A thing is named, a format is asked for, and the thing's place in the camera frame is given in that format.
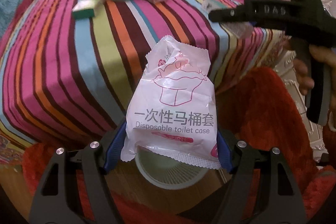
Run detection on pale green mesh waste basket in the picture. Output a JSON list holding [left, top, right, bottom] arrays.
[[135, 149, 208, 190]]

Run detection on right hand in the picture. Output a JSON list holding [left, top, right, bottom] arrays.
[[294, 46, 335, 97]]

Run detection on striped colourful bed sheet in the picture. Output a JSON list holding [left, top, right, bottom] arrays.
[[1, 0, 284, 165]]

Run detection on teal patterned blanket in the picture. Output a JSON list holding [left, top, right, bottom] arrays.
[[0, 0, 23, 38]]

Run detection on green white medicine box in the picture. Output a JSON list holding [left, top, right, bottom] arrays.
[[72, 0, 105, 20]]

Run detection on white disposable toilet cover packet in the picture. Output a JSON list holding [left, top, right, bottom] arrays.
[[121, 36, 221, 169]]

